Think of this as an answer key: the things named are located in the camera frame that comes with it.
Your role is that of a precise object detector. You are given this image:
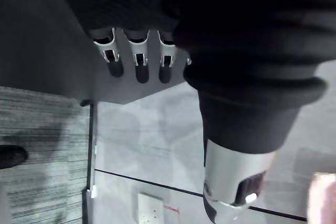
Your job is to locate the black vertical edge strip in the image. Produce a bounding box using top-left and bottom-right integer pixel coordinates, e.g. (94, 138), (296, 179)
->
(86, 100), (96, 196)

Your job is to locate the dark grey cabinet panel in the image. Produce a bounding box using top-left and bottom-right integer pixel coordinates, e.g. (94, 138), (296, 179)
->
(0, 0), (187, 105)

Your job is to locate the blurry pink object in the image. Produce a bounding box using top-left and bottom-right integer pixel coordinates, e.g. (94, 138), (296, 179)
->
(306, 172), (336, 224)

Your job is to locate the robot dark foot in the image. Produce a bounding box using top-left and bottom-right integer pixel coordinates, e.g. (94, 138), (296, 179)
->
(0, 144), (29, 170)

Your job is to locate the white wall socket plate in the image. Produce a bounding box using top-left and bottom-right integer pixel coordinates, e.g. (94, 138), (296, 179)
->
(137, 192), (165, 224)

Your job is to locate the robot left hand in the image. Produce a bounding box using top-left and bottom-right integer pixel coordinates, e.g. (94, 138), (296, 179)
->
(49, 0), (336, 224)

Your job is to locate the grey striped floor mat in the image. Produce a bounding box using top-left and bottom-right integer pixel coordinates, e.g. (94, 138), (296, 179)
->
(0, 86), (92, 224)

